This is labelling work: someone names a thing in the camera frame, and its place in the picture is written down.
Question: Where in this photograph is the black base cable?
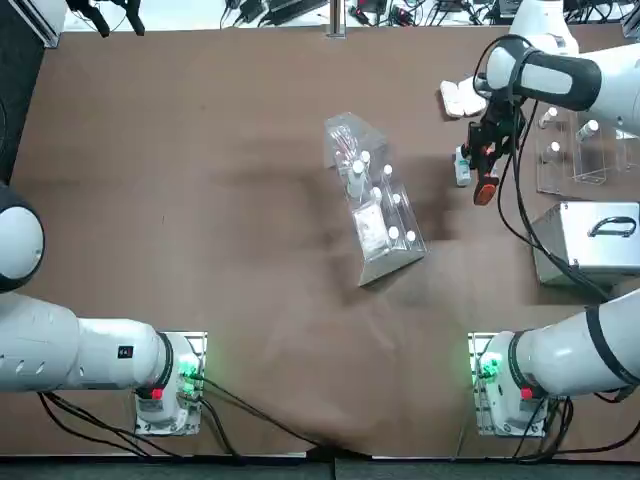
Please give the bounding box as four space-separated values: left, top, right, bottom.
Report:
514 392 640 462
37 391 156 459
194 374 375 460

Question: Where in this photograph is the steel box with handle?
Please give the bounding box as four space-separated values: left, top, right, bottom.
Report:
531 201 640 289

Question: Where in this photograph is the aluminium profile rail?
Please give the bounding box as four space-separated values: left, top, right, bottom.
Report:
36 0 67 50

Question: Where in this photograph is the white medicine bottle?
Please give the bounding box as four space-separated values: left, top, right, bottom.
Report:
453 145 474 188

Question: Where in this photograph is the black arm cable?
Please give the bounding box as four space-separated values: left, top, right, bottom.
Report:
496 97 615 302

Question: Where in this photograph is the red striped clear packet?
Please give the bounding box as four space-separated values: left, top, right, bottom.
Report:
329 124 359 162

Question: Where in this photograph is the silver metal post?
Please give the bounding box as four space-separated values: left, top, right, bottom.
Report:
327 0 349 39

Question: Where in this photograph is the large clear acrylic shelf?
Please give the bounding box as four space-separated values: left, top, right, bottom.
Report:
323 112 427 288

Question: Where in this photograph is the orange black barcode scanner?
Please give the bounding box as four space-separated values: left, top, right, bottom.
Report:
467 124 506 207

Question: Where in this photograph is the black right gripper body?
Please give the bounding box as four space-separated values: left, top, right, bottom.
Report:
481 96 526 140

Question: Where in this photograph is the white flat packet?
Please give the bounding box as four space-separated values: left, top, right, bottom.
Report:
352 207 392 262

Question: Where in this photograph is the small clear acrylic shelf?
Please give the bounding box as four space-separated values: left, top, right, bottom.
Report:
534 104 632 195

